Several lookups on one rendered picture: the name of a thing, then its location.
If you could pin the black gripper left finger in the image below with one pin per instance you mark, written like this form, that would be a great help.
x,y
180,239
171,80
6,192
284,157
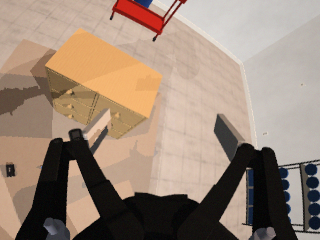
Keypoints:
x,y
47,218

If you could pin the tan wooden chest of drawers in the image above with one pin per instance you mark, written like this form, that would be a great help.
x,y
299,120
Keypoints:
x,y
102,68

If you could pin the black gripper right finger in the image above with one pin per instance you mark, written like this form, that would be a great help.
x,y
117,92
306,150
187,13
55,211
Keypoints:
x,y
270,217

